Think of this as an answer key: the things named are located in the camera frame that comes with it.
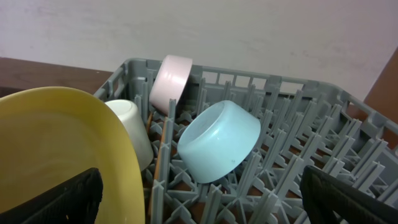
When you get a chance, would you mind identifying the grey plastic dishwasher rack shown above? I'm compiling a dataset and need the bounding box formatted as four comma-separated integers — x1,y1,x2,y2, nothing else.
95,58,397,223

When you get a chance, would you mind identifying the white bowl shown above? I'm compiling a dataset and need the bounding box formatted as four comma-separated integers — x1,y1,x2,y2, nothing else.
149,55,193,114

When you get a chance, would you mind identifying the cream white cup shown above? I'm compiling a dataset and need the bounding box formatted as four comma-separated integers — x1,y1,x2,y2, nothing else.
105,99,154,171

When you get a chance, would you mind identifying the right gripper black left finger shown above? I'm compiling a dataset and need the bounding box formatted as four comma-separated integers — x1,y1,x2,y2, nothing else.
1,167,103,224

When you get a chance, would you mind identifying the wooden chopstick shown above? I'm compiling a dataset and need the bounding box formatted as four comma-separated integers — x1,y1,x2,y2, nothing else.
146,111,154,134
147,123,166,217

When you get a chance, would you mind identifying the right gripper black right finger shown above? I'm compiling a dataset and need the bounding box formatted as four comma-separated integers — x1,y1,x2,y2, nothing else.
300,166,397,223

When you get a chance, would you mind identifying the light blue bowl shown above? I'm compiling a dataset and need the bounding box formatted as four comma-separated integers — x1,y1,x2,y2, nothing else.
177,100,261,184

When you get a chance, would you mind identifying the yellow plate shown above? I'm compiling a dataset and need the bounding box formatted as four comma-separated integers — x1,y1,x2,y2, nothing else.
1,86,145,223

